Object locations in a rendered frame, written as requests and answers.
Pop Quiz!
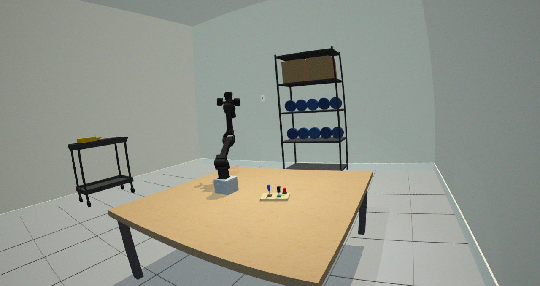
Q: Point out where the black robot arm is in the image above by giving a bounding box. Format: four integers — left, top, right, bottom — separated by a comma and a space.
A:
214, 92, 236, 179

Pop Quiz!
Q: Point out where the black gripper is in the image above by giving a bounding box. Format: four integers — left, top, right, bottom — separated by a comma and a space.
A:
217, 98, 240, 106

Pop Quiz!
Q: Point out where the pale yellow circuit board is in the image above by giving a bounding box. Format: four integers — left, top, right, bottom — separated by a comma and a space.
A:
260, 185, 290, 201

